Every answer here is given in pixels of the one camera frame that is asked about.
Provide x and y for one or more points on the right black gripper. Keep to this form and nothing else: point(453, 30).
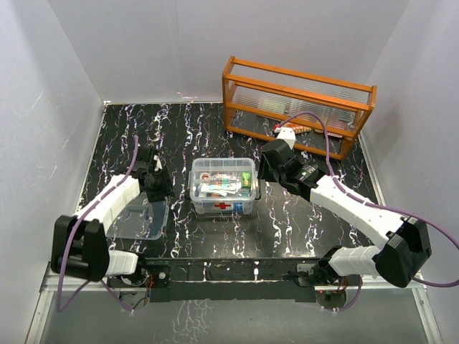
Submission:
point(264, 173)

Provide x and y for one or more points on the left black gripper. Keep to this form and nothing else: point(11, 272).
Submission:
point(166, 189)

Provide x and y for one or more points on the small green box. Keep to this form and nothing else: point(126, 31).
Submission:
point(246, 179)

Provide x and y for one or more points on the clear plastic box lid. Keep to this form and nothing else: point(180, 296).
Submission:
point(141, 220)

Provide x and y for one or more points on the clear plastic medicine box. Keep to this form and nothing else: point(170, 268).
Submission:
point(216, 206)

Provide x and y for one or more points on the clear compartment organizer tray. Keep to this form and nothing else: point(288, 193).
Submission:
point(222, 171)

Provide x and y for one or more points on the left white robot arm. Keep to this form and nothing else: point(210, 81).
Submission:
point(138, 194)

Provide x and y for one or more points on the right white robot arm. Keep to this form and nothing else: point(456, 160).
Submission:
point(400, 245)

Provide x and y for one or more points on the orange wooden shelf rack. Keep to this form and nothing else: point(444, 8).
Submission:
point(258, 97)

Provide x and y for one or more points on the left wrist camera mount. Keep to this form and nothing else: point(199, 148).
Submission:
point(156, 164)

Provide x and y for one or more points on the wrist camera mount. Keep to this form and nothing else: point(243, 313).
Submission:
point(285, 133)
point(156, 164)

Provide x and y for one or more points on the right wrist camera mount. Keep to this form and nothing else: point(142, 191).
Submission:
point(285, 133)

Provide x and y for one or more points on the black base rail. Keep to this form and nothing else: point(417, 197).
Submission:
point(166, 280)

